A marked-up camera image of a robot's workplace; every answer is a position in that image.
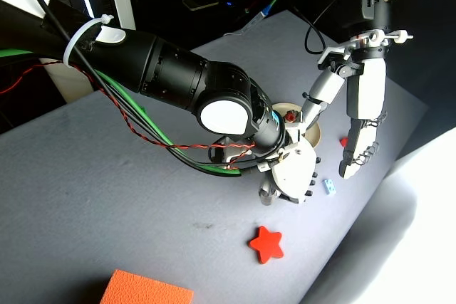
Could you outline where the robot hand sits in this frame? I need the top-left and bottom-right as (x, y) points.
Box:
(301, 58), (388, 179)
(270, 138), (322, 206)

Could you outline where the chocolate toy cake with strawberry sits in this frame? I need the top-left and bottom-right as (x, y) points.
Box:
(284, 108), (302, 124)

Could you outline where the light blue toy brick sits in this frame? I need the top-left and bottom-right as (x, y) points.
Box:
(322, 178), (338, 196)

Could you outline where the beige round plate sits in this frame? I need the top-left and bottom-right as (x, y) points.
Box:
(271, 102), (322, 150)

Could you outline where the red star block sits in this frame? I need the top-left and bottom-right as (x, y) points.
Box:
(248, 225), (285, 265)

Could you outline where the smartphone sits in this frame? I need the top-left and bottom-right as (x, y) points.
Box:
(182, 0), (219, 12)

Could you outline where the orange foam block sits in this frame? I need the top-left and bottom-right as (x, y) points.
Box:
(99, 268), (195, 304)

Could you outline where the grey table cloth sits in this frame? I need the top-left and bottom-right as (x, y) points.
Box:
(0, 9), (456, 304)

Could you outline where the black cable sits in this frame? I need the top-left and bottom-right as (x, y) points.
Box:
(304, 0), (343, 55)

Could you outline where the white cable with blue plug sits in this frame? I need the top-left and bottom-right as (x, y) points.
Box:
(223, 4), (275, 37)

